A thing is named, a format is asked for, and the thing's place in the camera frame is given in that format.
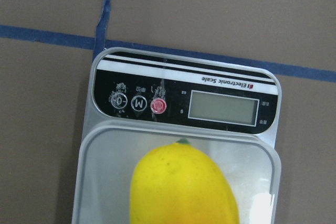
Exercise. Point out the yellow mango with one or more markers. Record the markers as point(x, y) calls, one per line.
point(178, 183)

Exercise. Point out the silver electronic kitchen scale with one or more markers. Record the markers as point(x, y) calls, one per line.
point(138, 100)

